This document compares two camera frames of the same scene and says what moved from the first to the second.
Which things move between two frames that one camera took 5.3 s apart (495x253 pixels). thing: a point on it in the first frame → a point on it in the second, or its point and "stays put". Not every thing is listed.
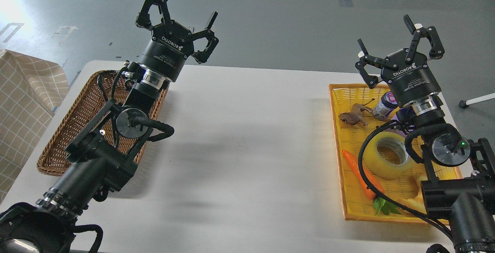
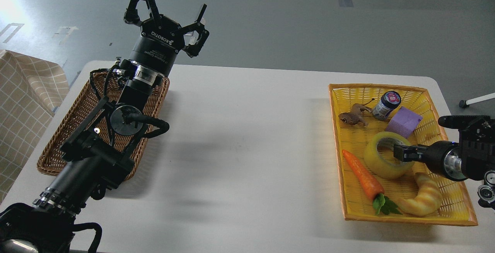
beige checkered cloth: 31,88 stays put
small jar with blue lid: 388,101 stays put
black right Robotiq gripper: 413,79 → 443,157
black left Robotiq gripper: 166,55 → 161,38
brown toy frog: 354,117 stays put
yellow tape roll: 379,167 stays put
